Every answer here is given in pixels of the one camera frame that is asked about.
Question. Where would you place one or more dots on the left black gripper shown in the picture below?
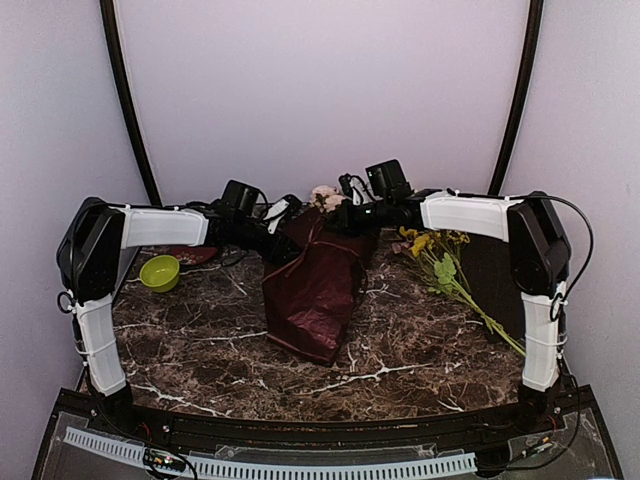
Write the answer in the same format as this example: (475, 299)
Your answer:
(280, 244)

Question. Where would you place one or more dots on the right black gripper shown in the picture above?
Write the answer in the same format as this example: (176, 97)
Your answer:
(347, 225)

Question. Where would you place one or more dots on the pink fake rose bunch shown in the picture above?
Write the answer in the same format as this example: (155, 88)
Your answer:
(326, 198)

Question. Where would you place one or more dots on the red wrapping paper sheet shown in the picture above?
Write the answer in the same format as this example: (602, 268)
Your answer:
(310, 302)

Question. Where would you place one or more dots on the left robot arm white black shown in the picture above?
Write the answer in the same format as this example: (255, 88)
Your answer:
(89, 254)

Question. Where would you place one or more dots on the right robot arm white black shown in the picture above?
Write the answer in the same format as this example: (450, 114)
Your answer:
(539, 255)

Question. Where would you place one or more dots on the yellow fake flower bunch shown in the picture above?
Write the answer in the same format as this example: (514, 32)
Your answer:
(437, 258)

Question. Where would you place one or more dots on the red embroidered round pouch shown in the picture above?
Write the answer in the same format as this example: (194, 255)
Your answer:
(192, 256)

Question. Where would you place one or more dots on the green plastic bowl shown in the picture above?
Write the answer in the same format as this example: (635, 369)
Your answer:
(161, 273)

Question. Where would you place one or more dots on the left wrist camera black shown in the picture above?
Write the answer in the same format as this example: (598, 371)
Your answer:
(243, 204)

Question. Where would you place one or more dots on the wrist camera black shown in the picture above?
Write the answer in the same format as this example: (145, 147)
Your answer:
(243, 204)
(385, 182)

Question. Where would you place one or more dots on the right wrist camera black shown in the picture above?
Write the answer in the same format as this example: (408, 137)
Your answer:
(385, 182)

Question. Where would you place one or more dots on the white cable duct strip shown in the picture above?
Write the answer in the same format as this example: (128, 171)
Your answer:
(239, 463)

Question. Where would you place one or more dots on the left black frame post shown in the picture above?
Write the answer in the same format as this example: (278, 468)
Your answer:
(126, 100)

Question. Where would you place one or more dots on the black frame post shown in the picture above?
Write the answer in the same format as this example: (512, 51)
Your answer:
(530, 43)
(126, 100)

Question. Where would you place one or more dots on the black front table rail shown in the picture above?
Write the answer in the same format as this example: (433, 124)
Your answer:
(483, 429)

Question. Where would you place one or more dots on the right black frame post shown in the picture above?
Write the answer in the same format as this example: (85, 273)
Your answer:
(530, 43)

